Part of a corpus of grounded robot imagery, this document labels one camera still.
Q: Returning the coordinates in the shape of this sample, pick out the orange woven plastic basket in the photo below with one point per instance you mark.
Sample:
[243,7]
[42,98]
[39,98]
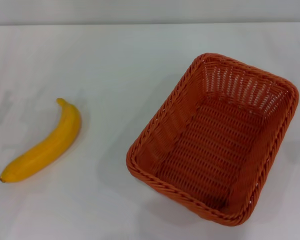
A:
[210,155]

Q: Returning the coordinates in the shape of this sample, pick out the yellow banana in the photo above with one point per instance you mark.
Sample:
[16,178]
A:
[52,142]

